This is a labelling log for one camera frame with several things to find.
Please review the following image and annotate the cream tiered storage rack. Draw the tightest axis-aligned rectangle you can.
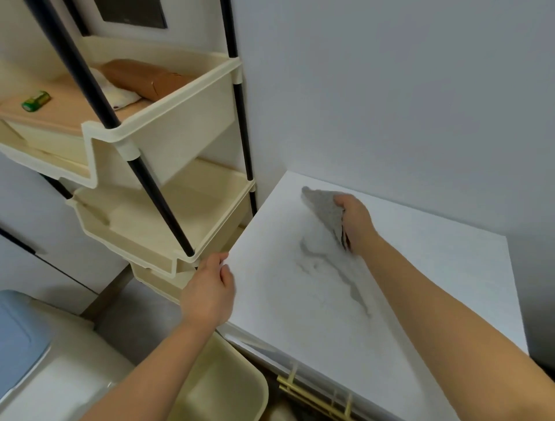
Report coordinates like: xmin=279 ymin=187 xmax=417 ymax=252
xmin=0 ymin=0 xmax=257 ymax=304

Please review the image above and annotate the crumpled white wrapper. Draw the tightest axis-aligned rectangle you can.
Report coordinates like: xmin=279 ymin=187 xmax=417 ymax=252
xmin=88 ymin=67 xmax=143 ymax=112

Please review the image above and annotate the person's left forearm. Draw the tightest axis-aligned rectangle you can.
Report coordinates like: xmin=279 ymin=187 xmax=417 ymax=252
xmin=80 ymin=320 xmax=217 ymax=421

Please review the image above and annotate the cream plastic waste bin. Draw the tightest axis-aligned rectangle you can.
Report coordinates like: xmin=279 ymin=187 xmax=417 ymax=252
xmin=166 ymin=331 xmax=269 ymax=421

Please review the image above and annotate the white storage box blue lid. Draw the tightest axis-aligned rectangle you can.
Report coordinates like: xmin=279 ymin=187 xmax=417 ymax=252
xmin=0 ymin=289 xmax=135 ymax=421

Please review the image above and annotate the gold drawer handle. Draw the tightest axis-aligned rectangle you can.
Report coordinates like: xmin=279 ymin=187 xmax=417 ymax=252
xmin=276 ymin=363 xmax=354 ymax=421

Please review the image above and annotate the black wall panel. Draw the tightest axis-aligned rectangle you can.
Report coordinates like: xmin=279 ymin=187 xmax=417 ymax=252
xmin=93 ymin=0 xmax=169 ymax=30

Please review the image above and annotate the green battery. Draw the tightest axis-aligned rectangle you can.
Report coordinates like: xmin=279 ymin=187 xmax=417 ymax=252
xmin=21 ymin=90 xmax=52 ymax=113

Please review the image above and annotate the grey cloth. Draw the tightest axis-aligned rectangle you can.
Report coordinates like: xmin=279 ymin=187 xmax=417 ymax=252
xmin=300 ymin=186 xmax=353 ymax=252

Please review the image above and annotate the person's right hand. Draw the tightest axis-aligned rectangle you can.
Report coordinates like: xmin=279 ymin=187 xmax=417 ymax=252
xmin=332 ymin=194 xmax=382 ymax=257

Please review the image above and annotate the brown cylindrical pouch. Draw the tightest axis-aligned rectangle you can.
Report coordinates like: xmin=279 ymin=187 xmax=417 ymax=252
xmin=100 ymin=58 xmax=196 ymax=101

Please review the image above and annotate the person's right forearm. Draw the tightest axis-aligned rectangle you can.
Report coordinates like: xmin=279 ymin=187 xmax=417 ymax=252
xmin=356 ymin=236 xmax=555 ymax=421

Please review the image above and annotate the white bedside table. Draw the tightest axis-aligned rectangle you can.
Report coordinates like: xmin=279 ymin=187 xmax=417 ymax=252
xmin=216 ymin=170 xmax=530 ymax=421

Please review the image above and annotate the person's left hand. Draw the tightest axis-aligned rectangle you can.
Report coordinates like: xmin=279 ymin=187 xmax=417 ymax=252
xmin=179 ymin=251 xmax=236 ymax=333

